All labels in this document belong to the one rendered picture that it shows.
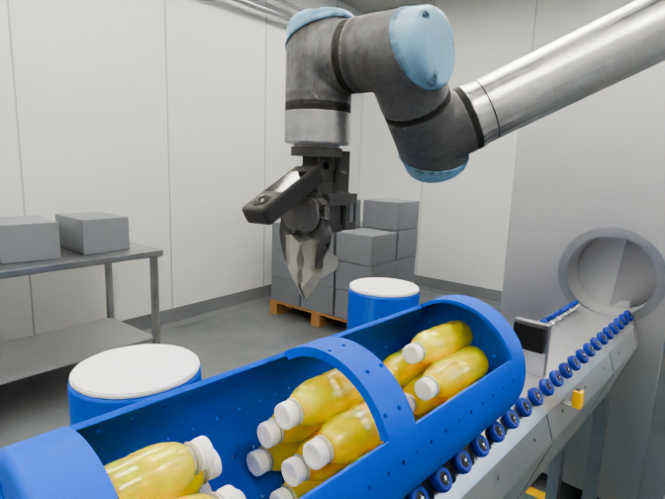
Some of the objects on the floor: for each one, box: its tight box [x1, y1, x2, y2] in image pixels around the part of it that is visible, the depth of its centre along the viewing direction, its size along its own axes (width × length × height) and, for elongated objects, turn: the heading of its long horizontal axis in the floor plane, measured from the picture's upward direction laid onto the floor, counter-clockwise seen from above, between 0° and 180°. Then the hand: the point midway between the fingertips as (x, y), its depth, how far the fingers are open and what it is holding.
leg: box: [581, 396, 612, 499], centre depth 198 cm, size 6×6×63 cm
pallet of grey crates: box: [269, 198, 420, 328], centre depth 469 cm, size 120×80×119 cm
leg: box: [544, 443, 567, 499], centre depth 207 cm, size 6×6×63 cm
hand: (302, 289), depth 68 cm, fingers closed
